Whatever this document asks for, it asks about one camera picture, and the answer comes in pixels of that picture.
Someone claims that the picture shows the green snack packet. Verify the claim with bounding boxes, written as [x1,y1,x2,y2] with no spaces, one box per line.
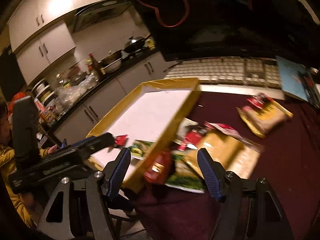
[165,154,204,194]

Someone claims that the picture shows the black pens bundle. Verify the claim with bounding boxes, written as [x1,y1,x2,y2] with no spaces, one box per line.
[298,72,319,109]

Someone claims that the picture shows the light blue notebook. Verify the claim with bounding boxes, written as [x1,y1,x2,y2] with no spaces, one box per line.
[276,56,308,101]

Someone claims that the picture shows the range hood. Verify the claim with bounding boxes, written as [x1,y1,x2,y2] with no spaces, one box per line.
[65,0,131,33]

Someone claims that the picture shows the dark sauce bottle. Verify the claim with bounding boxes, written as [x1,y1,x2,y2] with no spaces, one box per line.
[89,53,104,79]

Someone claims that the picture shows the person in yellow jacket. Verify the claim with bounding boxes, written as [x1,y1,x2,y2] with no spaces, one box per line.
[0,100,58,228]

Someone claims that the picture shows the gold cardboard box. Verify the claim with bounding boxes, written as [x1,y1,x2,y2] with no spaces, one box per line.
[88,78,201,193]

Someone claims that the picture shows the steel mixing bowl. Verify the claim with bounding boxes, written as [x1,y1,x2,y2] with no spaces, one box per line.
[99,50,123,74]

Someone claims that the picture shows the dark red table cloth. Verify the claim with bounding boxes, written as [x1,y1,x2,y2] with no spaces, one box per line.
[133,92,319,239]

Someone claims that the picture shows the black monitor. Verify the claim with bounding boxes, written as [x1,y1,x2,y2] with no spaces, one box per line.
[131,0,319,65]

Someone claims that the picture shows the beige computer keyboard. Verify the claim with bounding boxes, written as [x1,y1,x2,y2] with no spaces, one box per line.
[165,57,281,89]

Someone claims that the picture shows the red golden crown snack bar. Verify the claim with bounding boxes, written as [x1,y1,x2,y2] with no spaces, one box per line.
[144,150,173,185]

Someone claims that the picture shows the tan biscuit pack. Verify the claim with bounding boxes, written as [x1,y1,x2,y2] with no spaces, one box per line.
[183,130,263,179]

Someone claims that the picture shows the small red black snack packet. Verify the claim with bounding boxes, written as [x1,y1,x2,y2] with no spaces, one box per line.
[247,93,273,109]

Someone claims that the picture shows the large yellow biscuit pack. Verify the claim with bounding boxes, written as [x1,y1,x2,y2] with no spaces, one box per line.
[237,100,293,138]

